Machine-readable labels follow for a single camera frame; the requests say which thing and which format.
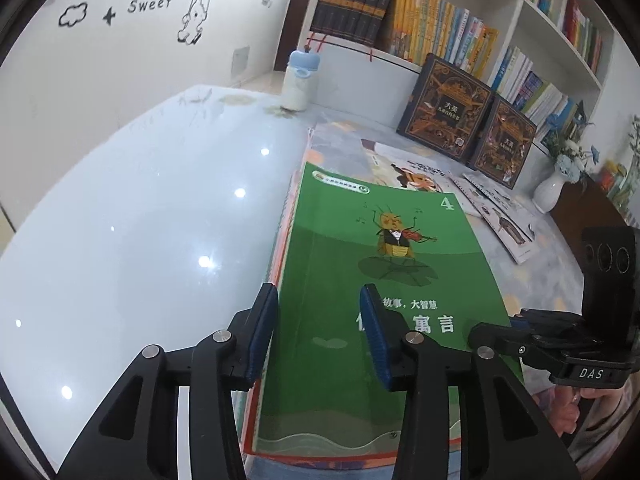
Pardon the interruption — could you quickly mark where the brown door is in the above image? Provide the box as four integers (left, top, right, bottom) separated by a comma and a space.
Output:
272, 0, 318, 73

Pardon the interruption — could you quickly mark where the white bottle with blue lid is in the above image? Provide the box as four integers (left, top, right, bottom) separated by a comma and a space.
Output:
280, 50, 321, 112

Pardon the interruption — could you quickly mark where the brown wooden cabinet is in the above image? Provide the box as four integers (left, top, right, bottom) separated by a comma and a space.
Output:
550, 175, 640, 281

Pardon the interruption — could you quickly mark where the white book orange figure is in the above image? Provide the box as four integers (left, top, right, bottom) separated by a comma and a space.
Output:
360, 137, 458, 196

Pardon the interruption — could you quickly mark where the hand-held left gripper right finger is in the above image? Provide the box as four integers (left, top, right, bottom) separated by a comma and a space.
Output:
360, 283, 582, 480

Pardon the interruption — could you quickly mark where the dark ornate encyclopedia book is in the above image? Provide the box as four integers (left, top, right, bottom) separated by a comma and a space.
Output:
396, 52, 496, 160
467, 94, 538, 191

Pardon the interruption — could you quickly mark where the black outline cloud sticker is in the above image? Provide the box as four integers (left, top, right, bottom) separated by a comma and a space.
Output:
59, 4, 90, 28

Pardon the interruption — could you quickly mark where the bright green paperback book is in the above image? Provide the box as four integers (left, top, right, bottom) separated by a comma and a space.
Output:
255, 162, 523, 453

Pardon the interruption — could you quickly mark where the white book dark robed figure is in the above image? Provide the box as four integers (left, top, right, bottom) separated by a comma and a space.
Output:
462, 180, 543, 266

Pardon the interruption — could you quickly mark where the row of dark hardcover volumes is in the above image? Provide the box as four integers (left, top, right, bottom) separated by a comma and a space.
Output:
310, 0, 400, 46

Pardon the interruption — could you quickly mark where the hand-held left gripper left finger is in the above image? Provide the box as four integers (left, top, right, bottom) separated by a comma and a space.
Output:
56, 283, 280, 480

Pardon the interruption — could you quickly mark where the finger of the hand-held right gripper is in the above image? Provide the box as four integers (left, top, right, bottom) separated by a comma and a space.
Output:
509, 309, 584, 337
469, 320, 567, 367

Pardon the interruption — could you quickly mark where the colourful toy container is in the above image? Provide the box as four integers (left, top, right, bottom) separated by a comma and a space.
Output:
597, 160, 632, 206

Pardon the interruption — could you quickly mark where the thin white illustrated book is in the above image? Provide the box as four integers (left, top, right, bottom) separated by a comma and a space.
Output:
447, 172, 508, 218

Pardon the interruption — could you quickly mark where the person's right hand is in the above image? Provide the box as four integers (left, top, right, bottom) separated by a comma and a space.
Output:
552, 386, 600, 438

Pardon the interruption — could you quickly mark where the person's right forearm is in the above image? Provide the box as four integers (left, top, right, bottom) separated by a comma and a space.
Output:
570, 380, 640, 466

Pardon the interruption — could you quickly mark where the stack of children's books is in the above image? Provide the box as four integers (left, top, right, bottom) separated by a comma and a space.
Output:
240, 157, 526, 461

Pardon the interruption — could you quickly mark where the row of colourful shelf books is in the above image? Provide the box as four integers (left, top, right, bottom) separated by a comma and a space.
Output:
382, 0, 583, 126

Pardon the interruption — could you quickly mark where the bear on swing sticker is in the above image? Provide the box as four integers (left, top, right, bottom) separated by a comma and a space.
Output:
176, 0, 236, 46

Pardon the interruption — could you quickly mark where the white ribbed vase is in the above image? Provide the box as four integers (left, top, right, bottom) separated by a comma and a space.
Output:
531, 169, 568, 215

